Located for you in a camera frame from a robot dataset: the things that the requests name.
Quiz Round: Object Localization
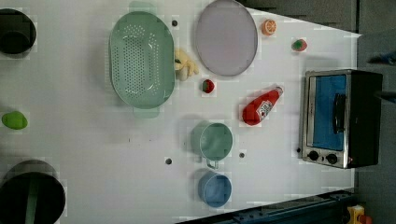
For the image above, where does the lilac round plate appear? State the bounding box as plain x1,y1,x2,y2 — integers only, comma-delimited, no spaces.
194,0,258,77

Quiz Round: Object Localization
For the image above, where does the black cylinder post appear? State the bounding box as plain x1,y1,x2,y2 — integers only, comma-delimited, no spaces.
0,8,36,54
0,160,66,224

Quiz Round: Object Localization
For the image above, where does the green lime toy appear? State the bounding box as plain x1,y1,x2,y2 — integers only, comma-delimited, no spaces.
1,111,28,130

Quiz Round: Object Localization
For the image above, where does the orange slice toy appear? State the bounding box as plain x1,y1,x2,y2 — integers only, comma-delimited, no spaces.
262,20,276,35

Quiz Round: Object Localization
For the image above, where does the black toaster oven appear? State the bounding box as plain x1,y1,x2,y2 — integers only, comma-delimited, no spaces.
301,69,383,169

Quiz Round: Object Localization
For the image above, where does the black cylinder post lower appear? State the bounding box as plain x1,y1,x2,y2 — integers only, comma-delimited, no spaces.
0,160,66,224

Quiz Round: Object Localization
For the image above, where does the green cup with handle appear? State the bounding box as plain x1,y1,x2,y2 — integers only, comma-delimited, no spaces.
191,121,233,170

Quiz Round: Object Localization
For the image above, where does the red ketchup bottle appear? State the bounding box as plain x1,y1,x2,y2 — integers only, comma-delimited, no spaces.
242,86,283,126

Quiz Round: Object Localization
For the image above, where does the yellow banana bunch toy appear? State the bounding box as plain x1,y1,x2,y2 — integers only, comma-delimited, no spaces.
175,49,199,81

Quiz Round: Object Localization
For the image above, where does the green oval colander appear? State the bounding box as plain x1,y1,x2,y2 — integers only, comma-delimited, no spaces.
109,11,176,109

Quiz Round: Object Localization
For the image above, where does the red strawberry toy far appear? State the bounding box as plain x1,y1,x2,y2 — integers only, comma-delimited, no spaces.
291,39,308,52

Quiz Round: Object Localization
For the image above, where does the black cylinder post upper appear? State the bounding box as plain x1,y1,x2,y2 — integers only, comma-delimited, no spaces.
0,8,36,54

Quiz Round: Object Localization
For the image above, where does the blue cup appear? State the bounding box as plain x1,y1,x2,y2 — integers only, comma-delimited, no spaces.
198,171,233,208

